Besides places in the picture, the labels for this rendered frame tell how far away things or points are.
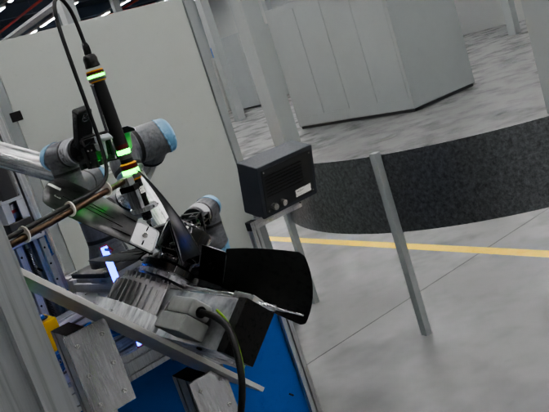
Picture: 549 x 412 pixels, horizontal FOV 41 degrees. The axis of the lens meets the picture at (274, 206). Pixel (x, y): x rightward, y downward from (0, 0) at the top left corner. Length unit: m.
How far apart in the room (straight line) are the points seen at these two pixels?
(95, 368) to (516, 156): 2.27
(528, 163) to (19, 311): 3.11
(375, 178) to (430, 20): 8.61
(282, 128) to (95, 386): 7.21
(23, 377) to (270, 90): 8.28
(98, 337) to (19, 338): 1.24
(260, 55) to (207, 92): 4.53
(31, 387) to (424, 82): 11.45
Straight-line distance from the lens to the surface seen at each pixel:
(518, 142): 3.39
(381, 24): 11.61
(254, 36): 8.65
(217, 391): 1.81
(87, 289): 2.82
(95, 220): 1.75
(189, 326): 1.47
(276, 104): 8.67
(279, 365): 2.60
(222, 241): 2.27
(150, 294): 1.70
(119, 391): 1.68
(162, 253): 1.79
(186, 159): 4.02
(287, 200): 2.51
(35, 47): 3.76
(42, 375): 0.41
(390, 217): 3.58
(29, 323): 0.40
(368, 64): 12.01
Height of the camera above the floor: 1.58
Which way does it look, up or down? 12 degrees down
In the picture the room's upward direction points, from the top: 18 degrees counter-clockwise
